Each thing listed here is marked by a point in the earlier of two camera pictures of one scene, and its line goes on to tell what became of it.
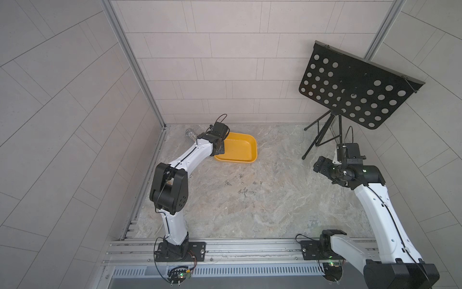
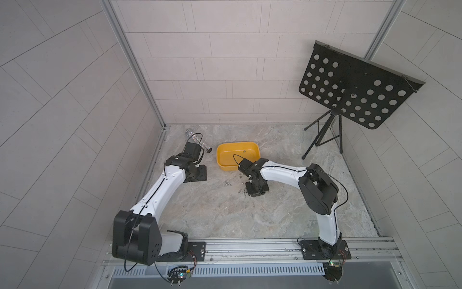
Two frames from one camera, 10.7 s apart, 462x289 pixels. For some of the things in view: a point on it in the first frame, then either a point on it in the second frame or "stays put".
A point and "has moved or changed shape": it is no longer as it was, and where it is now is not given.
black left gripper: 221,150 to 203,174
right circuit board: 333,271 stays put
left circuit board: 178,276 stays put
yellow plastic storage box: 239,147 has moved or changed shape
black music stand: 345,84 stays put
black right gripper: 323,167 to 263,189
